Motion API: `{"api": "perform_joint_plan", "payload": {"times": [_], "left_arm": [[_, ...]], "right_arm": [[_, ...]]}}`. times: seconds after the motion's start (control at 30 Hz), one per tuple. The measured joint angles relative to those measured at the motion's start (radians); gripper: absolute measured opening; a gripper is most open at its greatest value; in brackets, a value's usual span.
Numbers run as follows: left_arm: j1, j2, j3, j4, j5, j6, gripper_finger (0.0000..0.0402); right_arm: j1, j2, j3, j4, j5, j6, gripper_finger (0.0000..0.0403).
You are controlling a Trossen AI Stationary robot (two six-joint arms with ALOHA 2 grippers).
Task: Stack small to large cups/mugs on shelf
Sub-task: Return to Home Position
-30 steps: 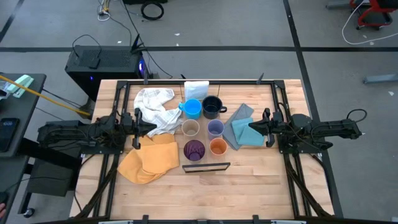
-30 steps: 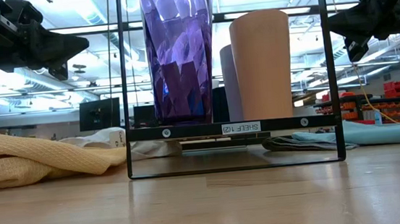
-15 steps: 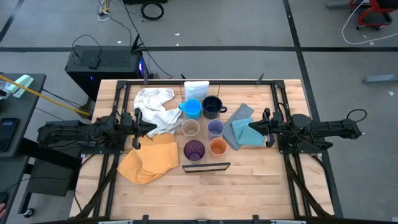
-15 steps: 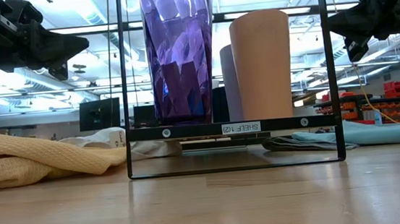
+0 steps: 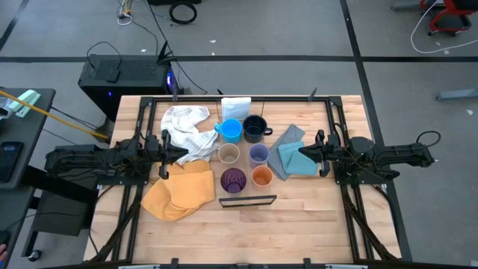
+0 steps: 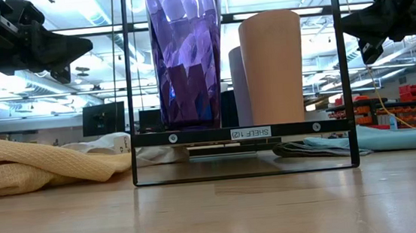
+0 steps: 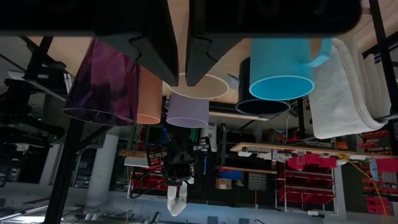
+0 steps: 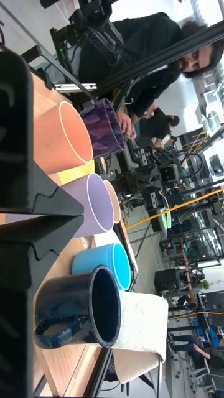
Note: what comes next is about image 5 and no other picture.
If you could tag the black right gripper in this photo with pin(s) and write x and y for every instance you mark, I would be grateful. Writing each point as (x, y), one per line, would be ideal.
(330, 151)

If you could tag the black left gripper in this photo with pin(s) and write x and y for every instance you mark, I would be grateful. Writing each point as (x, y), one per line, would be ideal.
(157, 151)

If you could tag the beige plastic cup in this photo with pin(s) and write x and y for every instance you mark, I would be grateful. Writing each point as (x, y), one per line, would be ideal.
(229, 154)

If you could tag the lavender plastic cup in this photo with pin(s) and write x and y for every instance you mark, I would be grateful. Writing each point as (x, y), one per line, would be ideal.
(259, 155)

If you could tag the orange plastic cup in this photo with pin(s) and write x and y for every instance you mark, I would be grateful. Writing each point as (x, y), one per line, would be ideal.
(262, 176)

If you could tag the dark navy mug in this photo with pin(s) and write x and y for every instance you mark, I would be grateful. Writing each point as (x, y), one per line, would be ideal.
(254, 129)

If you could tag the purple faceted plastic tumbler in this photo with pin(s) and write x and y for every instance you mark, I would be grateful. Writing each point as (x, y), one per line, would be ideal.
(233, 181)

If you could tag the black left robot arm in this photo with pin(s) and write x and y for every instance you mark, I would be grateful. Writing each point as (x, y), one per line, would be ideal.
(104, 157)

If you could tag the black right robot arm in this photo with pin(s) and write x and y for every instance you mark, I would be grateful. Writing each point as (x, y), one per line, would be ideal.
(392, 155)

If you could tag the white plaid dish towel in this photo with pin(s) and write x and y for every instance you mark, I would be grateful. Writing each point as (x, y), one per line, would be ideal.
(186, 130)

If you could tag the grey cloth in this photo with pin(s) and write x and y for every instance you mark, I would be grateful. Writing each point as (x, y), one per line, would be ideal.
(289, 134)

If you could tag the yellow-orange waffle cloth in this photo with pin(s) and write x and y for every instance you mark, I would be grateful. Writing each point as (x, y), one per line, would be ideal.
(179, 194)

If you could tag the black computer tower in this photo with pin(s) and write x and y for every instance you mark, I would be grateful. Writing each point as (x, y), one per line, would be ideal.
(142, 74)

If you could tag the small black external drive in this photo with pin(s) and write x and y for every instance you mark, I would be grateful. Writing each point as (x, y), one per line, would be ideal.
(113, 75)

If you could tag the black wifi antenna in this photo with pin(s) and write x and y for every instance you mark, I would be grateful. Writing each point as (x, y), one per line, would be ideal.
(163, 50)

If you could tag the black equipment cart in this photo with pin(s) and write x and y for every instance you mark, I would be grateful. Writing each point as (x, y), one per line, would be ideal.
(56, 216)

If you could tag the black side table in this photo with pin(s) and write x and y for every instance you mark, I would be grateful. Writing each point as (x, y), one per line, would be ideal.
(33, 130)

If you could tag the grey floor bar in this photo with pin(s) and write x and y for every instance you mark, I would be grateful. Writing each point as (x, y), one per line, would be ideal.
(455, 94)

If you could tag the mint green stapler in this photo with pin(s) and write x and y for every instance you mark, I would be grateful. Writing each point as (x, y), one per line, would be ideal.
(24, 102)

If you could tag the black smartphone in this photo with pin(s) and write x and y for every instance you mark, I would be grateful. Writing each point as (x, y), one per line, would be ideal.
(9, 160)

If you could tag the red chair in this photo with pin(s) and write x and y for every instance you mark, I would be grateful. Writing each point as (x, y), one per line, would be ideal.
(440, 24)

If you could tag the person's hand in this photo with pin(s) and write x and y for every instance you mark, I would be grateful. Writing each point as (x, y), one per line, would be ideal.
(2, 252)

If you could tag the black metal rig frame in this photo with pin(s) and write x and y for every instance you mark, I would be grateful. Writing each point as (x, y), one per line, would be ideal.
(291, 99)

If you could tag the wooden shelf with black frame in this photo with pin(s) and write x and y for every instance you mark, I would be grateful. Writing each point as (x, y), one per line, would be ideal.
(244, 164)

